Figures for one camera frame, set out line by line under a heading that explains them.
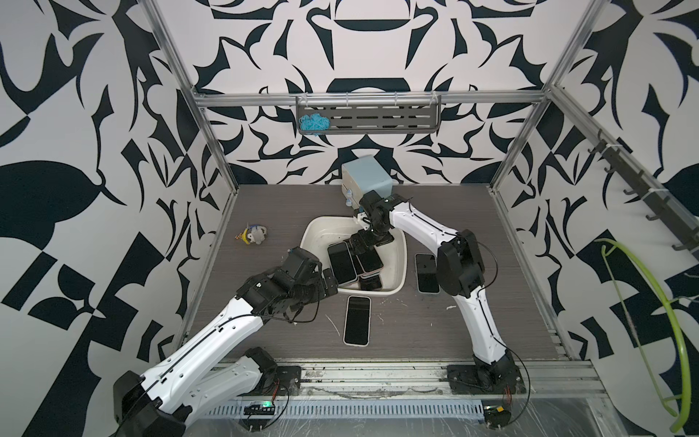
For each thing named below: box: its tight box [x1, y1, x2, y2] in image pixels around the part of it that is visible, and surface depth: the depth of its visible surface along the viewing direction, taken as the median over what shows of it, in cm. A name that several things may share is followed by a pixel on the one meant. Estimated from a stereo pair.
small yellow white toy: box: [234, 223, 267, 245], surface depth 102 cm
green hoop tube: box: [594, 237, 692, 433], surface depth 55 cm
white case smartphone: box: [342, 294, 373, 347], surface depth 85 cm
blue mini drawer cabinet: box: [341, 154, 394, 212], surface depth 105 cm
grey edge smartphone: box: [327, 241, 358, 285], surface depth 93 cm
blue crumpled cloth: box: [298, 112, 331, 137], surface depth 93 cm
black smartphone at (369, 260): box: [354, 245, 385, 274], surface depth 93 cm
